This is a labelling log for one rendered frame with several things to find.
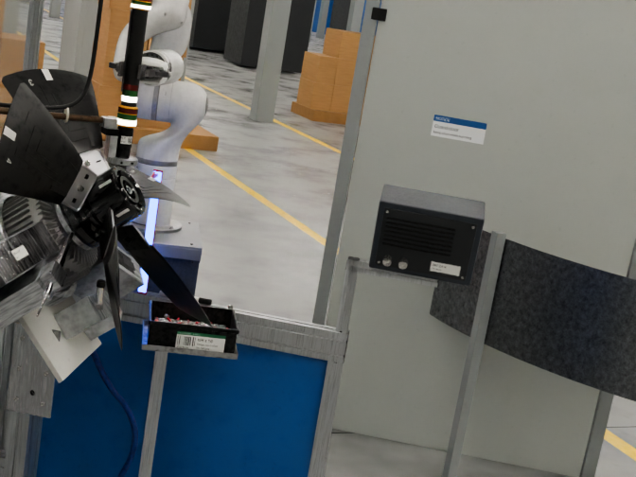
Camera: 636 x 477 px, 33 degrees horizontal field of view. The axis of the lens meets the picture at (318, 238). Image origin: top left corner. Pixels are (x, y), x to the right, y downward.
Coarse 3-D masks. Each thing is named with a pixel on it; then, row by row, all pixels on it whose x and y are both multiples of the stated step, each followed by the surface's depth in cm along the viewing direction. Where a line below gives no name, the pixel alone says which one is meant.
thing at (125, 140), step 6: (120, 132) 238; (126, 132) 237; (132, 132) 239; (120, 138) 238; (126, 138) 238; (120, 144) 238; (126, 144) 238; (120, 150) 238; (126, 150) 239; (120, 156) 239; (126, 156) 239; (126, 168) 241
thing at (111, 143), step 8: (104, 120) 235; (112, 120) 235; (104, 128) 236; (112, 128) 236; (112, 136) 236; (112, 144) 237; (104, 152) 239; (112, 152) 237; (112, 160) 237; (120, 160) 237; (128, 160) 238; (136, 160) 240
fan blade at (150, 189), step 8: (128, 168) 264; (136, 176) 261; (144, 176) 264; (144, 184) 256; (152, 184) 261; (160, 184) 265; (144, 192) 249; (152, 192) 252; (160, 192) 256; (168, 192) 261; (168, 200) 254; (176, 200) 259; (184, 200) 265
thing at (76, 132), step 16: (16, 80) 236; (48, 80) 241; (64, 80) 243; (80, 80) 247; (48, 96) 238; (64, 96) 240; (80, 112) 240; (96, 112) 242; (64, 128) 236; (80, 128) 237; (96, 128) 239; (80, 144) 236; (96, 144) 237
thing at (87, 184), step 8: (80, 168) 223; (88, 168) 225; (80, 176) 224; (96, 176) 228; (80, 184) 225; (88, 184) 227; (72, 192) 223; (80, 192) 226; (88, 192) 227; (64, 200) 222; (72, 200) 224; (80, 200) 226; (72, 208) 225
